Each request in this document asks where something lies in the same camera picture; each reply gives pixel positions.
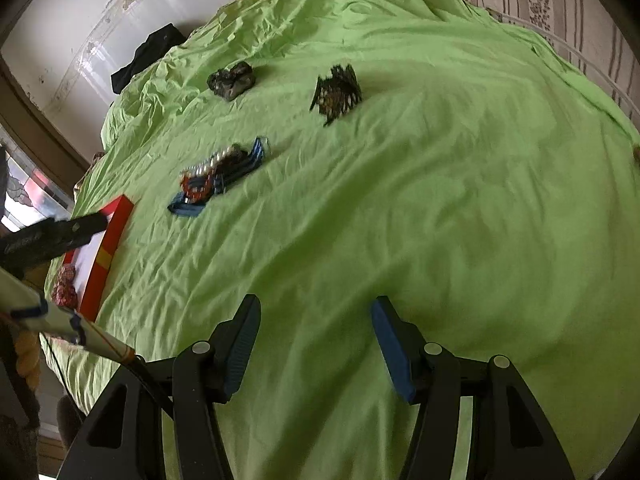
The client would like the brown wooden window frame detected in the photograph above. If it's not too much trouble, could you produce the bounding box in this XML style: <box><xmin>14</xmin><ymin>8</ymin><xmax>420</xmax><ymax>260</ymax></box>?
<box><xmin>0</xmin><ymin>55</ymin><xmax>92</xmax><ymax>197</ymax></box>

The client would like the dark patterned scrunchie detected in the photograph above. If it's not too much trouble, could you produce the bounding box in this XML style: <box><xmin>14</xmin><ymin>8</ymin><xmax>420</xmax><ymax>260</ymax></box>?
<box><xmin>207</xmin><ymin>61</ymin><xmax>256</xmax><ymax>103</ymax></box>

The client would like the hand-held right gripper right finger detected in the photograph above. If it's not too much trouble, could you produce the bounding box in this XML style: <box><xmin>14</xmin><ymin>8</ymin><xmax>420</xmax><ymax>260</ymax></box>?
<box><xmin>371</xmin><ymin>296</ymin><xmax>576</xmax><ymax>480</ymax></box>

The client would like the blue striped watch strap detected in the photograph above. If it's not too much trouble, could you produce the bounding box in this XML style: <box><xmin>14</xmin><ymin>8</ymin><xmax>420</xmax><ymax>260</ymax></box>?
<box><xmin>167</xmin><ymin>136</ymin><xmax>272</xmax><ymax>218</ymax></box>

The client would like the black cloth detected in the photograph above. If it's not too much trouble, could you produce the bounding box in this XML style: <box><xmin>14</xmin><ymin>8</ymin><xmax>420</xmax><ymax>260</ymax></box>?
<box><xmin>110</xmin><ymin>23</ymin><xmax>188</xmax><ymax>95</ymax></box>

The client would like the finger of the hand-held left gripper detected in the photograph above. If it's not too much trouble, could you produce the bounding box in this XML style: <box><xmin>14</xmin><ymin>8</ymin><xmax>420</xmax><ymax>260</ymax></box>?
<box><xmin>49</xmin><ymin>212</ymin><xmax>109</xmax><ymax>255</ymax></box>

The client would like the pink floral cloth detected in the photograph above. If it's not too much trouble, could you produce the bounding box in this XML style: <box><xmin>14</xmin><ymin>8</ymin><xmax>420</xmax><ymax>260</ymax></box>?
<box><xmin>51</xmin><ymin>264</ymin><xmax>79</xmax><ymax>307</ymax></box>

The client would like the black spotted hair claw clip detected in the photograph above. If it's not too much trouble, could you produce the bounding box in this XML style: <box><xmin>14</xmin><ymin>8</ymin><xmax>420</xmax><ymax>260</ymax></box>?
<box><xmin>309</xmin><ymin>64</ymin><xmax>364</xmax><ymax>127</ymax></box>

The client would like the brown patterned cloth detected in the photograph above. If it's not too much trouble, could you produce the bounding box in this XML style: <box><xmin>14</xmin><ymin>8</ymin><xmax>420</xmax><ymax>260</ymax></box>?
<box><xmin>74</xmin><ymin>151</ymin><xmax>107</xmax><ymax>196</ymax></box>

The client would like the stained glass window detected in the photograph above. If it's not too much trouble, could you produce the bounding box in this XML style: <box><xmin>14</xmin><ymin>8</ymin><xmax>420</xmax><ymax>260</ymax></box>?
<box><xmin>0</xmin><ymin>145</ymin><xmax>74</xmax><ymax>232</ymax></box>

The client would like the small white bead bracelet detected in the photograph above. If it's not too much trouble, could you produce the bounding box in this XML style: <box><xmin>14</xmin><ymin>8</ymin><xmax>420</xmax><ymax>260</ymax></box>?
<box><xmin>197</xmin><ymin>146</ymin><xmax>244</xmax><ymax>173</ymax></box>

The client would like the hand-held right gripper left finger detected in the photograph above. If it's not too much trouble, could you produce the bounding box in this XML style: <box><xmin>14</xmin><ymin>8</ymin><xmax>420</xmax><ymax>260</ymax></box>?
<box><xmin>56</xmin><ymin>294</ymin><xmax>262</xmax><ymax>480</ymax></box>

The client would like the red cardboard box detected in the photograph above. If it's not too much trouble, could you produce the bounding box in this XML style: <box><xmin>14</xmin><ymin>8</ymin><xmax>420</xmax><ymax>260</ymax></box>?
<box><xmin>62</xmin><ymin>195</ymin><xmax>136</xmax><ymax>318</ymax></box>

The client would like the orange bead bracelet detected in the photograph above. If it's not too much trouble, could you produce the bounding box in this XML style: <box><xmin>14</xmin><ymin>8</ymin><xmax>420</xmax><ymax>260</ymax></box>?
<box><xmin>180</xmin><ymin>172</ymin><xmax>213</xmax><ymax>200</ymax></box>

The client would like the striped floral fabric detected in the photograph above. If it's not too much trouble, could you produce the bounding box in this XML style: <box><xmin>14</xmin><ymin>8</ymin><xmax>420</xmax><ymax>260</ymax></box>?
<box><xmin>447</xmin><ymin>0</ymin><xmax>640</xmax><ymax>126</ymax></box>

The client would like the green bed sheet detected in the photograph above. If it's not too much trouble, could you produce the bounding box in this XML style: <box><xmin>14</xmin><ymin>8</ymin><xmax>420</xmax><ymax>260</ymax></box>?
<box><xmin>44</xmin><ymin>0</ymin><xmax>640</xmax><ymax>480</ymax></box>

